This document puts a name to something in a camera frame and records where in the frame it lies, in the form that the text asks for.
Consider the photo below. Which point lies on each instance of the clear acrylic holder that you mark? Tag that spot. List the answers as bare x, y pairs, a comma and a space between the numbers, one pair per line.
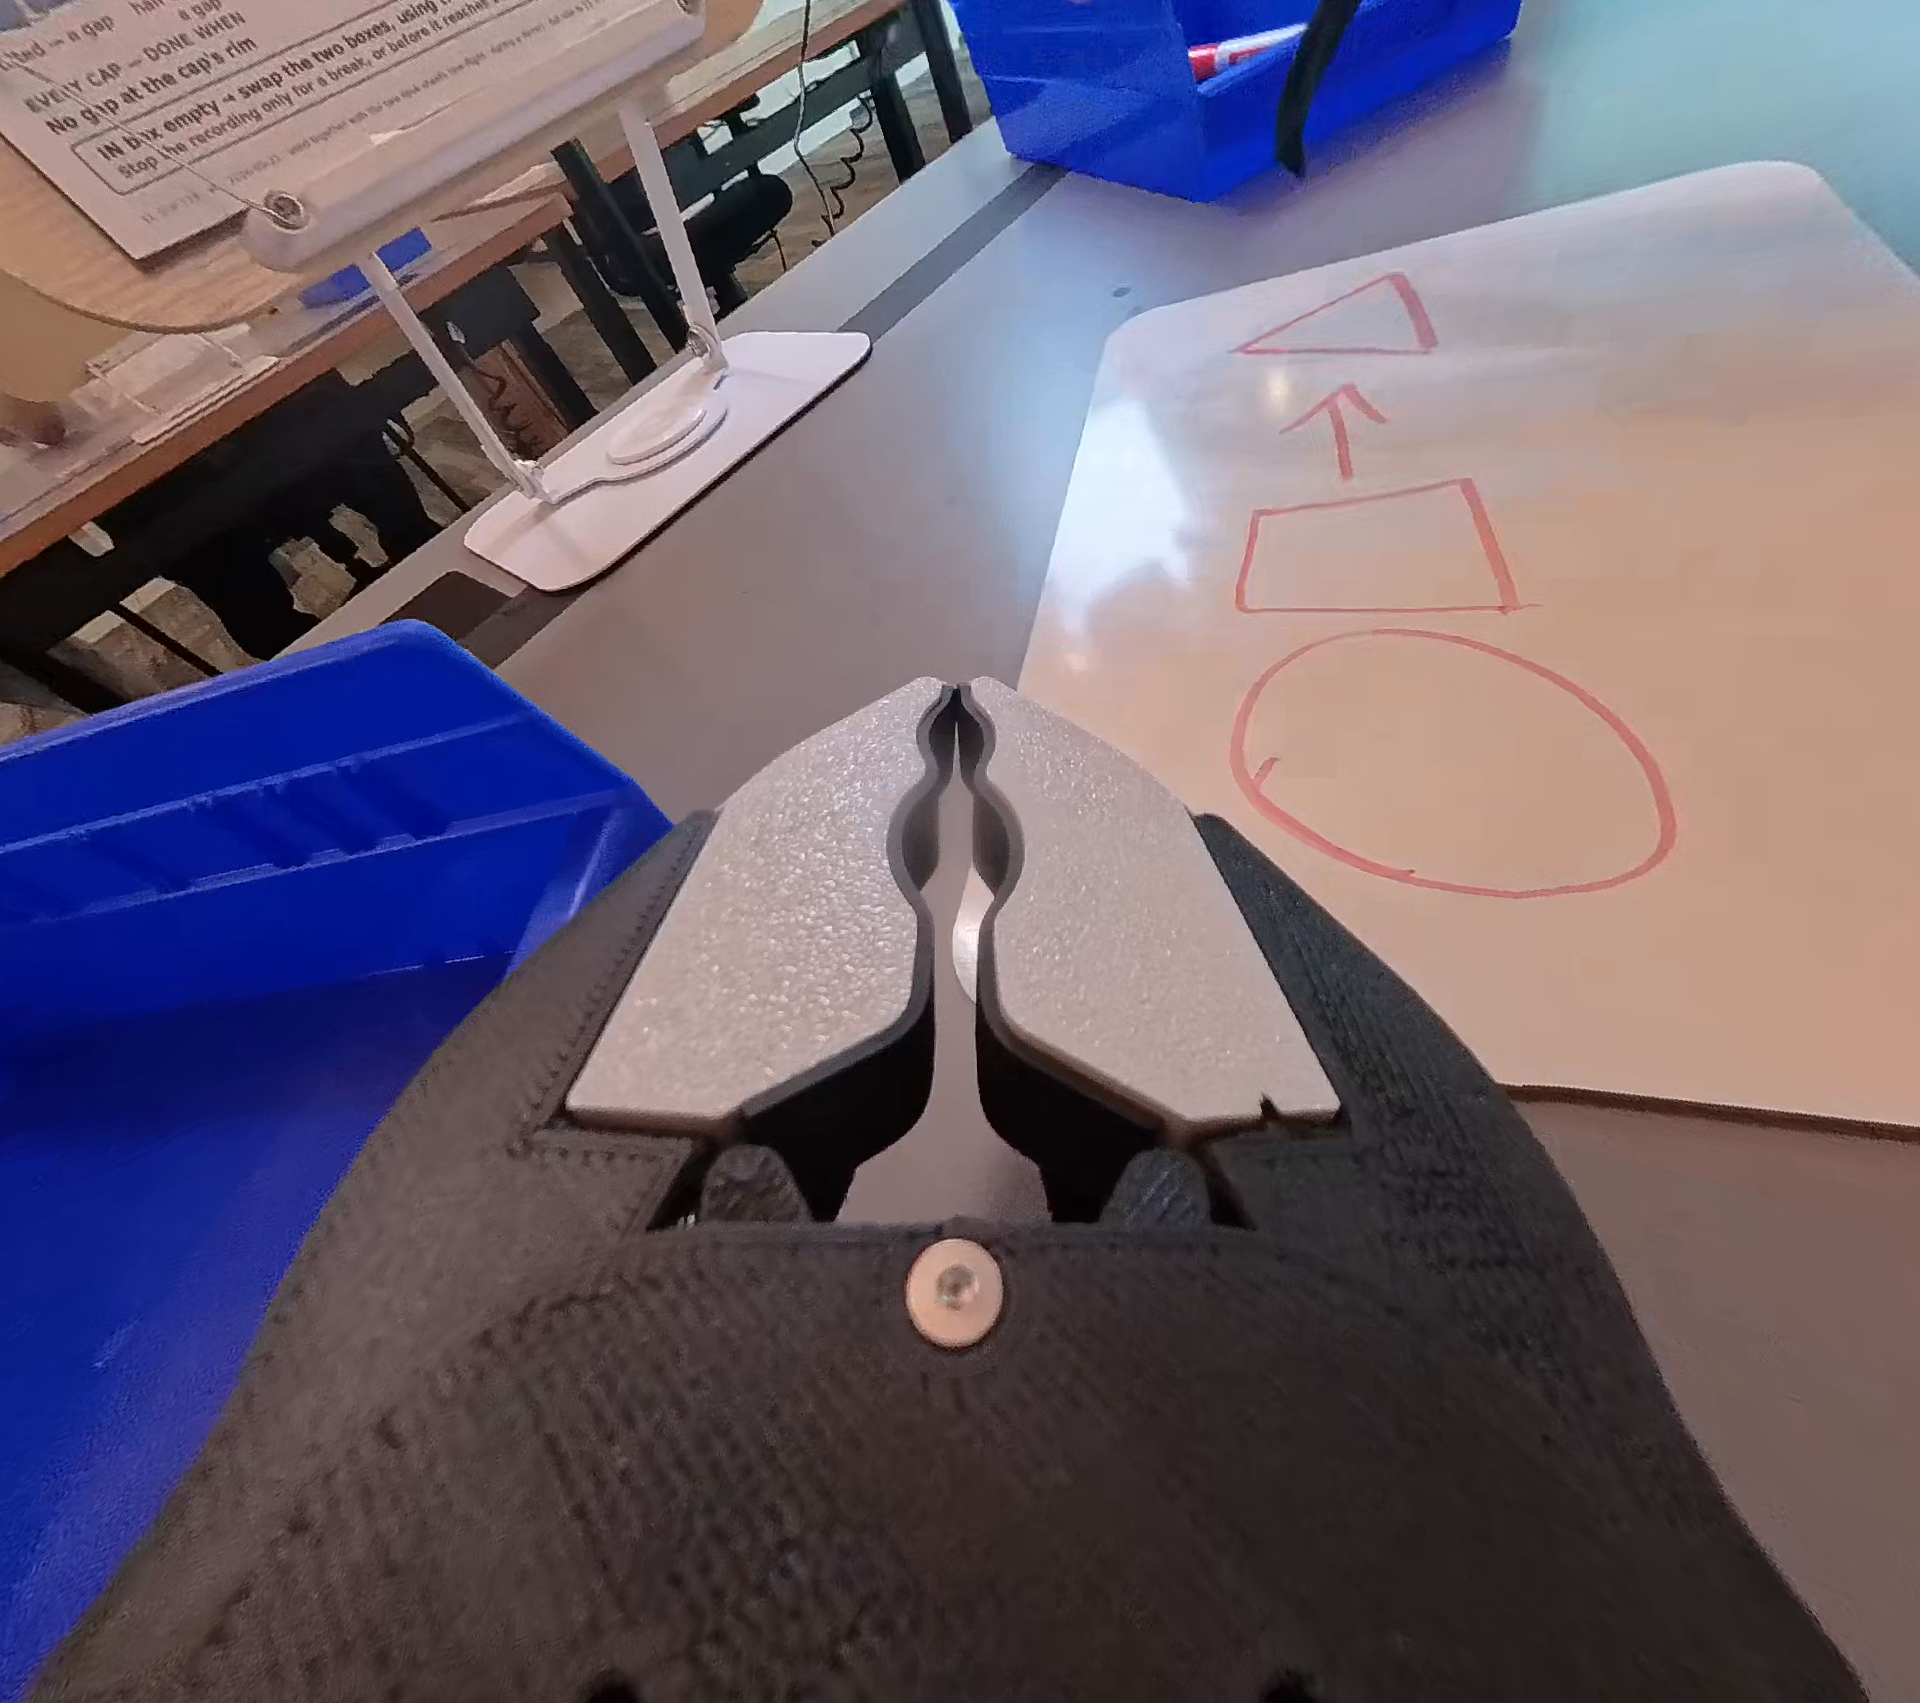
158, 371

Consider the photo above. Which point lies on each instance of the blue plastic bin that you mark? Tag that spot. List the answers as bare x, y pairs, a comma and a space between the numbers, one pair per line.
224, 909
1124, 113
360, 275

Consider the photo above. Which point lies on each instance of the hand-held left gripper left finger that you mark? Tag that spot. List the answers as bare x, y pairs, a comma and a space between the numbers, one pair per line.
764, 954

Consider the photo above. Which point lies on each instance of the black tape strip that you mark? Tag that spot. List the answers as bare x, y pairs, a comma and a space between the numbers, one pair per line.
944, 257

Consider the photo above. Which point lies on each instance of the red dry erase marker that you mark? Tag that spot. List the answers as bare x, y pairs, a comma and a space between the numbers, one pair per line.
1244, 49

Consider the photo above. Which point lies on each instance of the black office chair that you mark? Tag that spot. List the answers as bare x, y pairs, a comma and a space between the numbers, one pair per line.
734, 219

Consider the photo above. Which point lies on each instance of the white whiteboard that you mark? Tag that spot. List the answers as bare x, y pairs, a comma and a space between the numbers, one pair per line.
1650, 459

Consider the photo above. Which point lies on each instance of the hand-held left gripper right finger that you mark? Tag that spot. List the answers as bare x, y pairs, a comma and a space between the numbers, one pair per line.
1140, 954

